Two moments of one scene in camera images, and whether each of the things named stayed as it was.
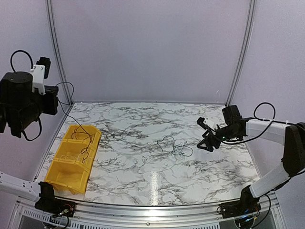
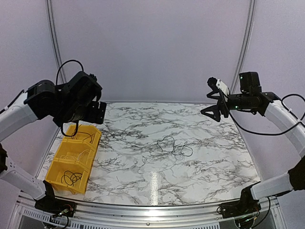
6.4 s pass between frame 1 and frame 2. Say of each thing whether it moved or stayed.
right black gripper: moved
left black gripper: moved
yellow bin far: stayed
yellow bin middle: stayed
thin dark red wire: stayed
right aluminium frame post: stayed
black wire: moved
